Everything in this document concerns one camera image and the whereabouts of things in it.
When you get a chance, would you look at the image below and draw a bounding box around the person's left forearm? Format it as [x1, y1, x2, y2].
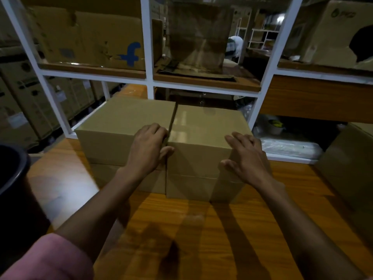
[55, 166, 146, 261]

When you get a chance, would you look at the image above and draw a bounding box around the Pico box with hole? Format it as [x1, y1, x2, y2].
[284, 0, 373, 70]

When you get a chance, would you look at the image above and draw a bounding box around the clear crumpled plastic bag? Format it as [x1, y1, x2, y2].
[242, 101, 263, 135]

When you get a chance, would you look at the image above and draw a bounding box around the person's left hand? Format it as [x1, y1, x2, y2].
[124, 122, 175, 180]

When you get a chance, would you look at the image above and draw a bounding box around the white metal shelf rack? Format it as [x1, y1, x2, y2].
[0, 0, 373, 165]

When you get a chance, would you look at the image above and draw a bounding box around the pink left shirt sleeve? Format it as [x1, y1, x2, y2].
[0, 233, 94, 280]

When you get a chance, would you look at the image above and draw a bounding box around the white plastic pack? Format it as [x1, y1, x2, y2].
[259, 136, 324, 160]

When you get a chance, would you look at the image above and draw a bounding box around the plain brown cardboard box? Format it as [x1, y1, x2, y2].
[166, 105, 254, 203]
[315, 122, 373, 245]
[75, 96, 178, 194]

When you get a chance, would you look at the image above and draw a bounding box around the person's right forearm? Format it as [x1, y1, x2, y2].
[256, 177, 368, 280]

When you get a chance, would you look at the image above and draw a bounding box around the crumpled brown cardboard box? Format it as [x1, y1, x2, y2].
[157, 1, 237, 82]

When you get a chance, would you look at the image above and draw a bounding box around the stack of large appliance cartons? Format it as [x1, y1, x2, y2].
[0, 0, 120, 149]

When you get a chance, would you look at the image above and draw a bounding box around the black plastic bucket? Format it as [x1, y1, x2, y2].
[0, 144, 52, 271]

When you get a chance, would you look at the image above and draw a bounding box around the white tape roll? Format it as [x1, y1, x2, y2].
[268, 119, 285, 135]

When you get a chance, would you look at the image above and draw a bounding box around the wooden drawer panel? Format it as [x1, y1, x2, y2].
[259, 74, 373, 123]

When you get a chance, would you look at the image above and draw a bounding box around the person's right hand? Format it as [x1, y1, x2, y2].
[220, 131, 274, 189]

